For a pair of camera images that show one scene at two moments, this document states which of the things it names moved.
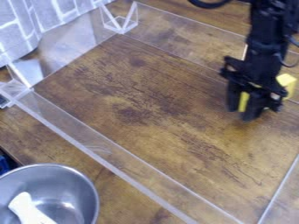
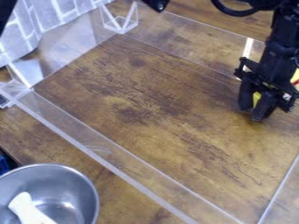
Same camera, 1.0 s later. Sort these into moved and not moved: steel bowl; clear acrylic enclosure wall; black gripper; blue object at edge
Moved: black gripper
Not moved: clear acrylic enclosure wall; steel bowl; blue object at edge
